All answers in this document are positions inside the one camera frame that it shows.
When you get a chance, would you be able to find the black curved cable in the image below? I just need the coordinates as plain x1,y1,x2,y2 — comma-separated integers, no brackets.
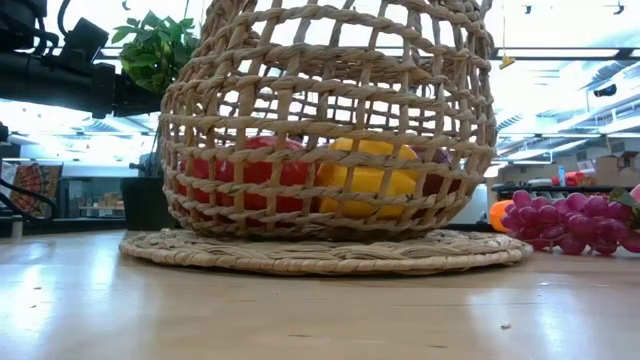
0,177,59,222

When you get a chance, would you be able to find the orange patterned wall picture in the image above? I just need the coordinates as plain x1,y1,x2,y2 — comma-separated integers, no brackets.
9,163,64,219

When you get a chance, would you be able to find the woven wicker basket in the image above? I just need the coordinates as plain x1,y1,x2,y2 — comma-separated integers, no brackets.
157,0,500,242

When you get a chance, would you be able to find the black aluminium table frame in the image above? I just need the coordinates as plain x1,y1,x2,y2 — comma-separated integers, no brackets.
0,215,506,237

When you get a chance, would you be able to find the orange fruit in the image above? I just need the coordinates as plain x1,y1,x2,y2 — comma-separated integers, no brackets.
488,199,514,234

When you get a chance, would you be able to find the round woven seagrass mat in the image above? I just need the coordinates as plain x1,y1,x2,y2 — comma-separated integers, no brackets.
118,227,534,277

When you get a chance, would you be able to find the cardboard box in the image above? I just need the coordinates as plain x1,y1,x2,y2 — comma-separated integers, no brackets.
618,151,640,187
594,155,624,187

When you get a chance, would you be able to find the dark red apple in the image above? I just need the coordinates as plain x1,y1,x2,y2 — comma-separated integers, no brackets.
409,146,462,197

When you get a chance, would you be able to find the black background table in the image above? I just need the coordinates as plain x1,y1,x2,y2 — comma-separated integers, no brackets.
492,184,640,195

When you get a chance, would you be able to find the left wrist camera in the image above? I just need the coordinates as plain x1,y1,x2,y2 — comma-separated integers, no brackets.
62,17,110,61

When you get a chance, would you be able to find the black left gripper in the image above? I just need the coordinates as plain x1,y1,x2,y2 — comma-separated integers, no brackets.
37,49,164,120

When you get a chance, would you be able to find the purple grape bunch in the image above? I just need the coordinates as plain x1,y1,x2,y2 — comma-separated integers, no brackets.
499,187,640,256

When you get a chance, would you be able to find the red background object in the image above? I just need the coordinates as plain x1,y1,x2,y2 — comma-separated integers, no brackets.
552,171,599,187

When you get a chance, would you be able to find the yellow bell pepper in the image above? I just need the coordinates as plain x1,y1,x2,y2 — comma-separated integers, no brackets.
314,138,420,220

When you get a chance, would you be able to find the dark shelf unit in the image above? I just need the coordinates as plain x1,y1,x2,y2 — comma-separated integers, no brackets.
57,175,126,221

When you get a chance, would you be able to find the green potted plant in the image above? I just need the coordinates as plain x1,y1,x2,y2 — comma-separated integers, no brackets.
110,9,201,232

